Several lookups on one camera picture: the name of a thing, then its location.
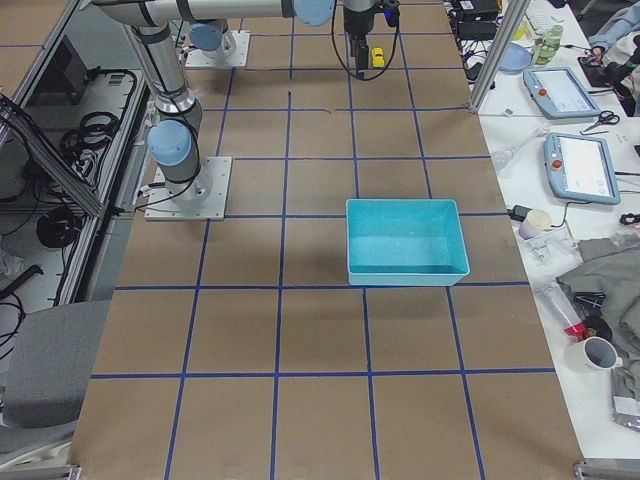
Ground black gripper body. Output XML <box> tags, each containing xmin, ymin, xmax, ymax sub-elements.
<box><xmin>342</xmin><ymin>0</ymin><xmax>376</xmax><ymax>37</ymax></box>

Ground yellow toy beetle car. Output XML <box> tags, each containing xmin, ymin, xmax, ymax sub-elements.
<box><xmin>371</xmin><ymin>47</ymin><xmax>386</xmax><ymax>69</ymax></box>

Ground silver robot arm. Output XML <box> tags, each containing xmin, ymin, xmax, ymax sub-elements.
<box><xmin>93</xmin><ymin>1</ymin><xmax>334</xmax><ymax>209</ymax></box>
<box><xmin>178</xmin><ymin>1</ymin><xmax>398</xmax><ymax>76</ymax></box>

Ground blue plate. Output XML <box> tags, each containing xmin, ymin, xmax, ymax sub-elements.
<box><xmin>499</xmin><ymin>42</ymin><xmax>532</xmax><ymax>74</ymax></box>

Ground green glass jar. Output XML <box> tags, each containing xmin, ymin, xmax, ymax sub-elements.
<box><xmin>532</xmin><ymin>24</ymin><xmax>564</xmax><ymax>66</ymax></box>

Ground turquoise plastic bin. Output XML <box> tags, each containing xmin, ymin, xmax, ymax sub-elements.
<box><xmin>346</xmin><ymin>199</ymin><xmax>470</xmax><ymax>286</ymax></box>

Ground upper teach pendant tablet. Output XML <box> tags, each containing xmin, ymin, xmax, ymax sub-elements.
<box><xmin>522</xmin><ymin>67</ymin><xmax>601</xmax><ymax>119</ymax></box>

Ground teach pendant tablet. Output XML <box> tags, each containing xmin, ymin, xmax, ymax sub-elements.
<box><xmin>522</xmin><ymin>67</ymin><xmax>601</xmax><ymax>119</ymax></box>
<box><xmin>543</xmin><ymin>133</ymin><xmax>621</xmax><ymax>205</ymax></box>

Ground black power adapter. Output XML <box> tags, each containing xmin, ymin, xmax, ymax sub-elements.
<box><xmin>507</xmin><ymin>205</ymin><xmax>531</xmax><ymax>223</ymax></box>

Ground white paper cup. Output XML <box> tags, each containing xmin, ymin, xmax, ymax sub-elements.
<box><xmin>518</xmin><ymin>209</ymin><xmax>552</xmax><ymax>240</ymax></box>

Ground lower teach pendant tablet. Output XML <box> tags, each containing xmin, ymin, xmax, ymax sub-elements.
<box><xmin>543</xmin><ymin>133</ymin><xmax>621</xmax><ymax>205</ymax></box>

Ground grey cloth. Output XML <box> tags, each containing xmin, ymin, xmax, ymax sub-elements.
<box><xmin>557</xmin><ymin>236</ymin><xmax>639</xmax><ymax>376</ymax></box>

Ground clear plastic bottle red cap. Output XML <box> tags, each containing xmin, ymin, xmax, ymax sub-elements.
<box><xmin>534</xmin><ymin>282</ymin><xmax>587</xmax><ymax>341</ymax></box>

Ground white mug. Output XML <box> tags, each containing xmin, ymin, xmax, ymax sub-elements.
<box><xmin>564</xmin><ymin>337</ymin><xmax>623</xmax><ymax>373</ymax></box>

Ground grey chair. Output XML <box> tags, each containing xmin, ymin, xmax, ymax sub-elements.
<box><xmin>1</xmin><ymin>300</ymin><xmax>110</xmax><ymax>466</ymax></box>

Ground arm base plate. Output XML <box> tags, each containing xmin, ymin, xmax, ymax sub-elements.
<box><xmin>183</xmin><ymin>27</ymin><xmax>250</xmax><ymax>70</ymax></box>
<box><xmin>144</xmin><ymin>156</ymin><xmax>232</xmax><ymax>221</ymax></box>

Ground aluminium frame post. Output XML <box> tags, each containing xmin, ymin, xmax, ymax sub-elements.
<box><xmin>468</xmin><ymin>0</ymin><xmax>530</xmax><ymax>113</ymax></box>

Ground black handled scissors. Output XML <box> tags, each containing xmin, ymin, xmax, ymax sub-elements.
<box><xmin>580</xmin><ymin>110</ymin><xmax>620</xmax><ymax>135</ymax></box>

